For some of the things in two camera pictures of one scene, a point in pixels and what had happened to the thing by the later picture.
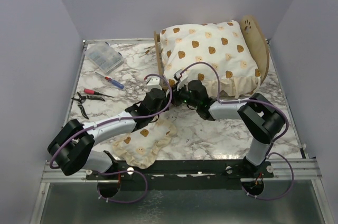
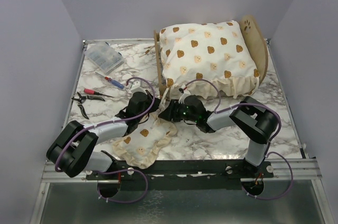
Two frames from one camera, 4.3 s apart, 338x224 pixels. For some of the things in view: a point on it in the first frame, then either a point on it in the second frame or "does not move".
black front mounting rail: (182, 175) does not move
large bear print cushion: (224, 44) does not move
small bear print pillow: (141, 148) does not move
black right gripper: (175, 94) -> (170, 112)
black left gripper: (165, 103) -> (156, 104)
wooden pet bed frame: (255, 37) does not move
